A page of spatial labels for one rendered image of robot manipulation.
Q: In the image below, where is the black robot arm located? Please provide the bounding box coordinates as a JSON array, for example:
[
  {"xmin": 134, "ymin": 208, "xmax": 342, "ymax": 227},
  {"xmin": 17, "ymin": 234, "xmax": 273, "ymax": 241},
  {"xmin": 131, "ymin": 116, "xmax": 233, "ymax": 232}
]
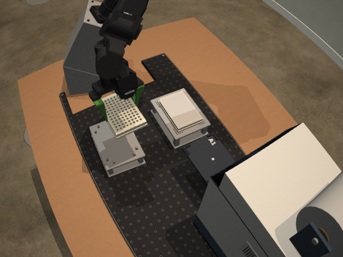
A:
[{"xmin": 90, "ymin": 0, "xmax": 149, "ymax": 100}]

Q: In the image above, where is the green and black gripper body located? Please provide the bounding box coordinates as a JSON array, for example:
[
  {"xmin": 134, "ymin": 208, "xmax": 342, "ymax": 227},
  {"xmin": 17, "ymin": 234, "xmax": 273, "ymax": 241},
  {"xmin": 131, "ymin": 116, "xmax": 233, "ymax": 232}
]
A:
[{"xmin": 88, "ymin": 77, "xmax": 144, "ymax": 101}]

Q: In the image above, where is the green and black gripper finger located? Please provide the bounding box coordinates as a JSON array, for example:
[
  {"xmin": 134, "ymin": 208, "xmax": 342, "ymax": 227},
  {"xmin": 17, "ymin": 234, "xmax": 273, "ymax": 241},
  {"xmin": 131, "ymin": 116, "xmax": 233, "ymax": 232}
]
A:
[
  {"xmin": 132, "ymin": 84, "xmax": 144, "ymax": 107},
  {"xmin": 92, "ymin": 99, "xmax": 108, "ymax": 122}
]

